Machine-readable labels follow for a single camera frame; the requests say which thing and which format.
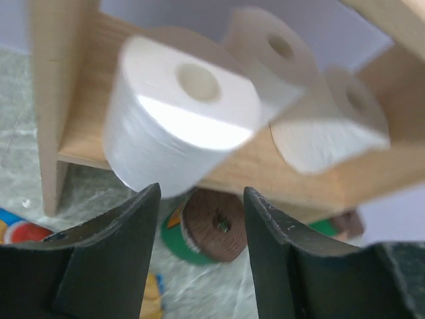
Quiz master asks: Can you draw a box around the blue Lays chip bag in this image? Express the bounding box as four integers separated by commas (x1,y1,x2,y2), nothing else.
0,208,53,245

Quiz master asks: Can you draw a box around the white paper roll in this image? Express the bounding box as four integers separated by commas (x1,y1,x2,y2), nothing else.
222,7,319,126
270,66,391,175
102,27,260,197

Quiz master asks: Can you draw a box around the green wrapped roll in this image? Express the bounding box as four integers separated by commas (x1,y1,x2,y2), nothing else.
160,188,247,265
308,209,365,246

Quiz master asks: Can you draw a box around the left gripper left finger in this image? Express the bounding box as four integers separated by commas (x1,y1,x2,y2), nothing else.
1,183,161,318

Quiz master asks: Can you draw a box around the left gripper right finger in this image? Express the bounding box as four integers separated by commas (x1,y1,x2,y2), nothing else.
244,187,424,318

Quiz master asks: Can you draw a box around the green wrapped roll middle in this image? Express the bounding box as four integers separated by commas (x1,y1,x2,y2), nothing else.
160,188,247,265

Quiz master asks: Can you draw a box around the green wrapped roll right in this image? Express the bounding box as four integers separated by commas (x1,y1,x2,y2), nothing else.
308,209,365,246

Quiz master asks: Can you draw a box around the wooden two-tier shelf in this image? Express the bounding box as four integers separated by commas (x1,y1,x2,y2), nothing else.
28,0,425,230

